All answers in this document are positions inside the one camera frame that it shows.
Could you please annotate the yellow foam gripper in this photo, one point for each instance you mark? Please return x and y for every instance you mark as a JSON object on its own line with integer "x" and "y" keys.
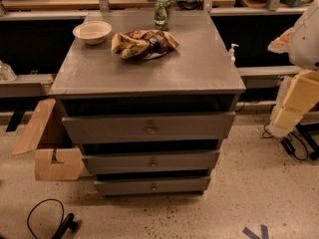
{"x": 305, "y": 42}

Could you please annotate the grey drawer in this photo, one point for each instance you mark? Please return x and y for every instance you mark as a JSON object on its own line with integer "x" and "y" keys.
{"x": 139, "y": 128}
{"x": 150, "y": 161}
{"x": 148, "y": 186}

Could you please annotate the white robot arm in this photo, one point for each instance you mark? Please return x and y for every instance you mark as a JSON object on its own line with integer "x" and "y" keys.
{"x": 301, "y": 42}

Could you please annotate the grey bottom drawer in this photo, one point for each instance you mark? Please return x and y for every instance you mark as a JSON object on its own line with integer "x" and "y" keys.
{"x": 148, "y": 186}

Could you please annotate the grey three-drawer cabinet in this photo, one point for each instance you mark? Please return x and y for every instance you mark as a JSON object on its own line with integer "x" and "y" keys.
{"x": 197, "y": 77}

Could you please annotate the grey top drawer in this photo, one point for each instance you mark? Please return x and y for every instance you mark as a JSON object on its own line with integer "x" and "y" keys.
{"x": 139, "y": 128}

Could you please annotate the white pump bottle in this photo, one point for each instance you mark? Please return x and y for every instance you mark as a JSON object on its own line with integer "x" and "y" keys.
{"x": 231, "y": 52}

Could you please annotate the crumpled yellow chip bag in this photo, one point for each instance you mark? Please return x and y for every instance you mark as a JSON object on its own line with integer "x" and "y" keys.
{"x": 143, "y": 44}

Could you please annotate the green soda can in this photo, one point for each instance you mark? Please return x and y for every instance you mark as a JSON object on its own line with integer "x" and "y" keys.
{"x": 162, "y": 9}

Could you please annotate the white ceramic bowl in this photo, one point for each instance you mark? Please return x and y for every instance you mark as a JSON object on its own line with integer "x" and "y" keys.
{"x": 93, "y": 33}

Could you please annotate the notched wooden block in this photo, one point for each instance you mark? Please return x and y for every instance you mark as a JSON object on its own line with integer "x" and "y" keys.
{"x": 62, "y": 164}

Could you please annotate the upright wooden board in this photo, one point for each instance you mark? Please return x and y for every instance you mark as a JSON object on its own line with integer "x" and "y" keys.
{"x": 33, "y": 131}

